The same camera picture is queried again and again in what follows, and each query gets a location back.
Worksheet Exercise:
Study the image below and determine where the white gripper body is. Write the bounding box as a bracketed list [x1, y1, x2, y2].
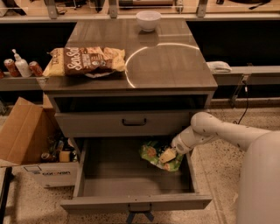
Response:
[171, 128, 199, 154]

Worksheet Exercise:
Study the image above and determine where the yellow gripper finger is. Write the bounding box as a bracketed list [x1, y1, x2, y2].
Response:
[159, 148, 177, 163]

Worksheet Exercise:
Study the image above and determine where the green rice chip bag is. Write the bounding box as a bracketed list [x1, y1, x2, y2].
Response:
[139, 140, 184, 172]

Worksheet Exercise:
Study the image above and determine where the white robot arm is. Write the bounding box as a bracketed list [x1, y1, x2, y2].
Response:
[159, 112, 280, 224]

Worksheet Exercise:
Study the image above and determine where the closed upper drawer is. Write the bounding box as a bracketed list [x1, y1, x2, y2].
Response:
[55, 110, 195, 137]

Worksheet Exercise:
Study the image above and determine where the grey drawer cabinet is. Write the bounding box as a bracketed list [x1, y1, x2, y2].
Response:
[38, 17, 219, 215]

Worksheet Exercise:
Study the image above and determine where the open lower drawer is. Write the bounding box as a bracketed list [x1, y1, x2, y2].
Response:
[60, 137, 212, 214]

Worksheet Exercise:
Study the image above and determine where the brown yellow chip bag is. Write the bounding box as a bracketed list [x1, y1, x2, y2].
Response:
[43, 46, 126, 77]

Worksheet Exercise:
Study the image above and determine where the white folded cloth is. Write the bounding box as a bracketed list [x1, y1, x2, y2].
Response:
[207, 61, 232, 73]

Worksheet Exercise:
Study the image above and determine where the white bowl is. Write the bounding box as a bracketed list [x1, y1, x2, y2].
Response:
[136, 10, 161, 32]

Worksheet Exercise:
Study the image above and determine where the cardboard box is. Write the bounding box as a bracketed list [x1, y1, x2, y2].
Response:
[0, 97, 78, 187]

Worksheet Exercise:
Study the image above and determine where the red can right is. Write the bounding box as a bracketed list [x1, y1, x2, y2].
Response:
[29, 61, 43, 77]

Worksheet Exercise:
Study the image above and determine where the red can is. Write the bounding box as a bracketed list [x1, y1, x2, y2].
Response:
[29, 61, 43, 77]
[3, 59, 20, 77]

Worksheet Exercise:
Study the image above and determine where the black stand left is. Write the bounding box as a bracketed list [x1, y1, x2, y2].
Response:
[0, 167, 14, 224]

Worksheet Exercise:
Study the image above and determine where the white pump bottle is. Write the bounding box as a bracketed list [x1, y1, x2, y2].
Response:
[12, 49, 32, 78]

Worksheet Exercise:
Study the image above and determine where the red can left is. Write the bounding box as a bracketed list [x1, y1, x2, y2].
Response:
[3, 59, 20, 77]

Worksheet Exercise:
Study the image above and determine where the black cable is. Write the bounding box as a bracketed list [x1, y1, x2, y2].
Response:
[233, 82, 250, 126]

